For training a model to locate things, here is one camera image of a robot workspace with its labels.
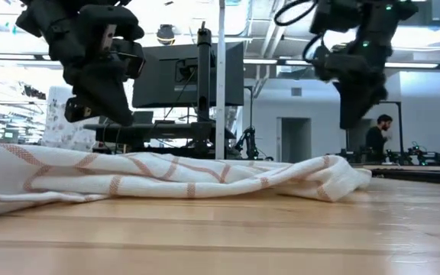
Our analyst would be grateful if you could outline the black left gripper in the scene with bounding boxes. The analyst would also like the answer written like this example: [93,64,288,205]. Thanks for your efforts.
[62,40,134,128]

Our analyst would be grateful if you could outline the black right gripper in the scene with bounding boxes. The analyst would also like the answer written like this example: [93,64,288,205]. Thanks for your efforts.
[334,37,390,131]

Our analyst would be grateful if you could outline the white towel with red grid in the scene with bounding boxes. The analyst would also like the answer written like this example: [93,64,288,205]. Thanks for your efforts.
[0,143,373,221]

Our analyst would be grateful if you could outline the white patterned partition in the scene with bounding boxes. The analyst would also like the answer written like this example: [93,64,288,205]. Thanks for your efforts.
[42,86,102,153]

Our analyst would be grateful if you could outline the person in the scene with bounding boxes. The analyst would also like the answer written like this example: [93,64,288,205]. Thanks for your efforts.
[364,113,394,163]

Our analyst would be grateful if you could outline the long ceiling light strip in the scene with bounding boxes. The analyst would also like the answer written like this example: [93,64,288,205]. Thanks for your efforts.
[383,62,439,70]

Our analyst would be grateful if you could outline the black computer monitor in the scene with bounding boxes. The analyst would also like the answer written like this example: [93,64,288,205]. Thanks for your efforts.
[131,41,245,108]

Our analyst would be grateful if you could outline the grey desk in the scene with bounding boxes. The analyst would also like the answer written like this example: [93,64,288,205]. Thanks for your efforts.
[83,121,237,148]

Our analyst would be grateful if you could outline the black background robot arms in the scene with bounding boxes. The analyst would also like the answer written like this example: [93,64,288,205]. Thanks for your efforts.
[386,141,439,166]

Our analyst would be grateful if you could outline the grey doorway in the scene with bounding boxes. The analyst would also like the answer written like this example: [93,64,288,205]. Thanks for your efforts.
[276,116,313,164]

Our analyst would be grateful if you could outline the dark background table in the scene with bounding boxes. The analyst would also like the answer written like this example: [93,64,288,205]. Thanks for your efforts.
[351,163,440,186]

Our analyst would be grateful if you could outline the black ceiling lamp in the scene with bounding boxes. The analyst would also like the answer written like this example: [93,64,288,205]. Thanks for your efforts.
[156,23,176,47]

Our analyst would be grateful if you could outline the black monitor stand pole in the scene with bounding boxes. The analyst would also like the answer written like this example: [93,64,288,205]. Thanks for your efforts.
[196,21,214,154]

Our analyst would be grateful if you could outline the black background rig frame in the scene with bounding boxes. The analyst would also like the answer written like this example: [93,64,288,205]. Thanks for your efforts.
[376,100,405,157]

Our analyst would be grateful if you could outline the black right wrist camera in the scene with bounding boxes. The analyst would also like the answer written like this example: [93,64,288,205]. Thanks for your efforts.
[311,44,344,82]

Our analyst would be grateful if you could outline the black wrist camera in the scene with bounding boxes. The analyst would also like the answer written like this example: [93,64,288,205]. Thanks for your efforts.
[108,37,147,82]
[311,44,344,82]

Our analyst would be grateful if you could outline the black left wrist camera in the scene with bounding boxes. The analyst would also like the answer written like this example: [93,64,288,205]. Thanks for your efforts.
[108,37,147,82]

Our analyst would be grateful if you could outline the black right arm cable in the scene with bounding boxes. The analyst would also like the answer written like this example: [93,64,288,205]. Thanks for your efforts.
[273,0,325,64]

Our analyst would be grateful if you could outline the white vertical post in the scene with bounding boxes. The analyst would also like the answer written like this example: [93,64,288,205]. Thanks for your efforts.
[215,0,227,160]

